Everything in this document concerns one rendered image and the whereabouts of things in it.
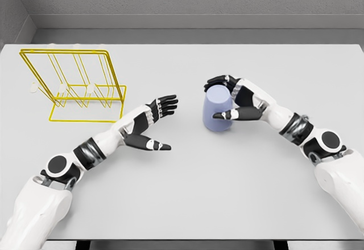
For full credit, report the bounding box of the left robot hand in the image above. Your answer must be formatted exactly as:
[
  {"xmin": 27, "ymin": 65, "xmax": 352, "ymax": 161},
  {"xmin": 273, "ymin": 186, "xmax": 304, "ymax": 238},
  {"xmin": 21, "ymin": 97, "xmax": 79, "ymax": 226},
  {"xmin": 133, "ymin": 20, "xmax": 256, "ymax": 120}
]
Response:
[{"xmin": 112, "ymin": 94, "xmax": 179, "ymax": 152}]

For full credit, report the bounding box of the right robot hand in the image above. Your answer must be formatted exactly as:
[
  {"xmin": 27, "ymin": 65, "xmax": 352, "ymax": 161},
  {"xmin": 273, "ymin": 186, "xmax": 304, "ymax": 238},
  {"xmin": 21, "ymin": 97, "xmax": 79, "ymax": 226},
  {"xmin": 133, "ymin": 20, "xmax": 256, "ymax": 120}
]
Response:
[{"xmin": 203, "ymin": 75, "xmax": 278, "ymax": 125}]

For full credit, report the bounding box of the lavender blue cup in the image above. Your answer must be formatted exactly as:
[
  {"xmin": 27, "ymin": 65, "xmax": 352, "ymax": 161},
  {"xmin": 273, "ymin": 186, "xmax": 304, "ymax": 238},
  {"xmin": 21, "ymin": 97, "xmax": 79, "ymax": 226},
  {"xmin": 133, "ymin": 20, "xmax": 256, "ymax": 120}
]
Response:
[{"xmin": 201, "ymin": 84, "xmax": 234, "ymax": 133}]

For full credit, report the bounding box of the yellow wire cup holder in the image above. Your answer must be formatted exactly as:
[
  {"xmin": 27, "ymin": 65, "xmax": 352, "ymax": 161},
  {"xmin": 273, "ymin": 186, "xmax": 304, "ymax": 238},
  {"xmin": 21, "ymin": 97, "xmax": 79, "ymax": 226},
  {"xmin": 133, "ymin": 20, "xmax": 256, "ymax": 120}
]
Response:
[{"xmin": 19, "ymin": 43, "xmax": 127, "ymax": 124}]

